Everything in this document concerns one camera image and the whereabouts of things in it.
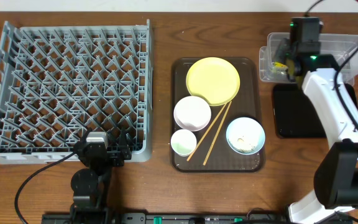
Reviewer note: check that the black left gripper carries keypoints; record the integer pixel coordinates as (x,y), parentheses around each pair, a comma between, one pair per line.
(105,155)

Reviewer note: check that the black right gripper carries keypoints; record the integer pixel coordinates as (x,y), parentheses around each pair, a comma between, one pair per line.
(282,50)

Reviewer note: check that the green snack wrapper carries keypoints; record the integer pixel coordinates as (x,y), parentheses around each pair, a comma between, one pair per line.
(279,68)

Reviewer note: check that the small white green cup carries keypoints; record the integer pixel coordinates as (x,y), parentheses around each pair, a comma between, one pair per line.
(183,142)

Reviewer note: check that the light blue bowl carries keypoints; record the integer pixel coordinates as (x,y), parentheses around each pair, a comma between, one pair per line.
(245,136)

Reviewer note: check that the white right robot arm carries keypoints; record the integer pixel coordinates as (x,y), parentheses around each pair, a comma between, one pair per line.
(336,180)

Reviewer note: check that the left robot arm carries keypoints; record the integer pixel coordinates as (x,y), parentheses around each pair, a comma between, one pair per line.
(91,185)

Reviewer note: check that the black waste bin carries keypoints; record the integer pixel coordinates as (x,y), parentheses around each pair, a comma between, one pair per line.
(295,116)

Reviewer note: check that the grey dishwasher rack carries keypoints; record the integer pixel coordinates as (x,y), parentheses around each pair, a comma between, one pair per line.
(58,82)

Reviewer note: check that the clear plastic bin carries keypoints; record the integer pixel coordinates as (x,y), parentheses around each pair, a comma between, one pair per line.
(338,45)

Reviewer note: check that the yellow plate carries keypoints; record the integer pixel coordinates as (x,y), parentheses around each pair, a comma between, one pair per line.
(213,79)

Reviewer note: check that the wooden chopstick right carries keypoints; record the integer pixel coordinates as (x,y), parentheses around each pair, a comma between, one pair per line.
(217,134)

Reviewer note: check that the wooden chopstick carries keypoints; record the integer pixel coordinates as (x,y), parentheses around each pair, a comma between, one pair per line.
(207,131)
(217,134)

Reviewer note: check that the dark brown serving tray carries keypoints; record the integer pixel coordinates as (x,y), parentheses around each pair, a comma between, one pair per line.
(245,104)

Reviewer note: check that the pink bowl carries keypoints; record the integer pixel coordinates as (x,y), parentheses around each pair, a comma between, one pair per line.
(192,113)

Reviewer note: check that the wooden chopstick left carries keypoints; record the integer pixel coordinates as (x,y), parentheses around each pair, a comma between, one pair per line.
(207,131)

